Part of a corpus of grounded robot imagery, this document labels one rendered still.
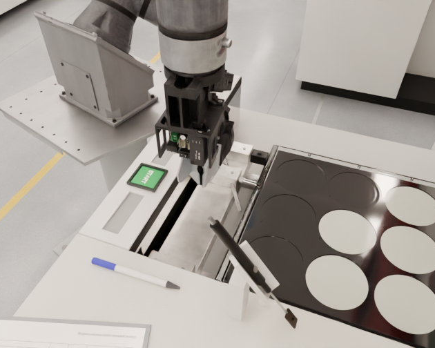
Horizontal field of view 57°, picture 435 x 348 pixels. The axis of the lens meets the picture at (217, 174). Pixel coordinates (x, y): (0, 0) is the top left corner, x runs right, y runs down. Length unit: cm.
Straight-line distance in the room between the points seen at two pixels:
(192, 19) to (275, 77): 250
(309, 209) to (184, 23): 47
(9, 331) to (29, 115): 73
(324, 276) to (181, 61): 43
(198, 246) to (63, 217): 137
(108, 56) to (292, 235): 60
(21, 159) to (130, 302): 191
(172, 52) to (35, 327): 39
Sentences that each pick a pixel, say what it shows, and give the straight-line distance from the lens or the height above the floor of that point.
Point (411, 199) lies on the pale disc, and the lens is 87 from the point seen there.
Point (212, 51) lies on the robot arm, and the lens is 44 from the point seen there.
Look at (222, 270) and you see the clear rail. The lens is 68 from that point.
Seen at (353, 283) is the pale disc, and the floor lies 90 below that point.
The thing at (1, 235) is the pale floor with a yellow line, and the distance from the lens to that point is 210.
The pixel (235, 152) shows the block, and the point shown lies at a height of 91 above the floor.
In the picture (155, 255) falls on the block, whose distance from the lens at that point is 70.
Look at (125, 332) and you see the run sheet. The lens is 57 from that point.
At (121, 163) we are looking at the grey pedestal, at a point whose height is 64.
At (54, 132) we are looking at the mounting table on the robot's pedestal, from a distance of 115.
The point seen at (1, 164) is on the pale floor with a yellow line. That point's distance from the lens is 246.
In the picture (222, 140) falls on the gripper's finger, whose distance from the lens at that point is 55.
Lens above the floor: 148
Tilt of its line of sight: 44 degrees down
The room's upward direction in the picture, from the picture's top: straight up
